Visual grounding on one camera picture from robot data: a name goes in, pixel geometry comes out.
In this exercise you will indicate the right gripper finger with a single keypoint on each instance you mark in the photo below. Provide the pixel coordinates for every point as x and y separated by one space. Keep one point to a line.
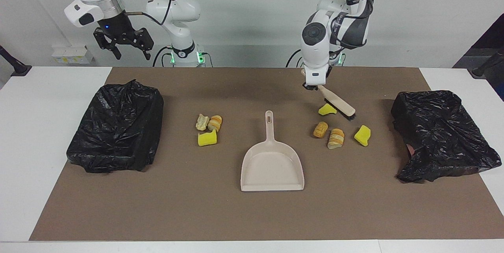
103 40
146 42

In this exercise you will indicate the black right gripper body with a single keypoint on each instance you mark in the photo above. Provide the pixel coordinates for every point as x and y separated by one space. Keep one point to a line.
114 26

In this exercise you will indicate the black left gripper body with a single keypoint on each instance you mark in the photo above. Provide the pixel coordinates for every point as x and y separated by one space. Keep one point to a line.
311 86

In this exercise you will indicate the yellow sponge piece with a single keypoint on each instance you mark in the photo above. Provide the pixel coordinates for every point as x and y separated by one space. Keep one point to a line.
326 110
362 135
206 139

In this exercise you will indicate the beige hand brush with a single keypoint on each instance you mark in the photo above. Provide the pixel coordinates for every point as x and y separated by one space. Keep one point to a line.
338 101

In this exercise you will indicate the brown bread roll toy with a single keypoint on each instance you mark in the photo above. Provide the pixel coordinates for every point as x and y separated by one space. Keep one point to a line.
320 129

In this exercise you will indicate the striped croissant toy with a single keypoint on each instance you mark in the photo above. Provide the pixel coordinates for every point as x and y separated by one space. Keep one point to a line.
215 123
336 139

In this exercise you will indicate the beige plastic dustpan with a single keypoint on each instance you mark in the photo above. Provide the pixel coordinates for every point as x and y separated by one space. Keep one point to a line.
271 166

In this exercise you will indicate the pale bread piece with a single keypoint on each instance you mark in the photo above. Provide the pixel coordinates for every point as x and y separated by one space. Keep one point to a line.
202 122

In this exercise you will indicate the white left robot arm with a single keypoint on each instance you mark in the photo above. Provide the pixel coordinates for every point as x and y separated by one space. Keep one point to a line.
315 40

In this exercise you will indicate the black bag-lined bin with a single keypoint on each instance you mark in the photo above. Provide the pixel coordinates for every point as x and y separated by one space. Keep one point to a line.
118 127
441 127

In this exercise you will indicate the pink plastic bin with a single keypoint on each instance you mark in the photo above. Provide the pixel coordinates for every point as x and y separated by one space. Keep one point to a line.
411 150

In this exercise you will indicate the black stand foot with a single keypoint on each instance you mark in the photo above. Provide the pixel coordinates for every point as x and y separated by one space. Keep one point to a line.
17 68
482 70

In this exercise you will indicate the brown table mat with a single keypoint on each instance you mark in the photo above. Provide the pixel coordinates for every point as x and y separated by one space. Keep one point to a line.
252 213

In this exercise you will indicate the black panel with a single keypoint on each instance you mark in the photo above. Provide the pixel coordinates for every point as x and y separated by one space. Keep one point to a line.
492 36

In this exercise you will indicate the white wall socket box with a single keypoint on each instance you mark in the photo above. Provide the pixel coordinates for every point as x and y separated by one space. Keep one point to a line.
73 56

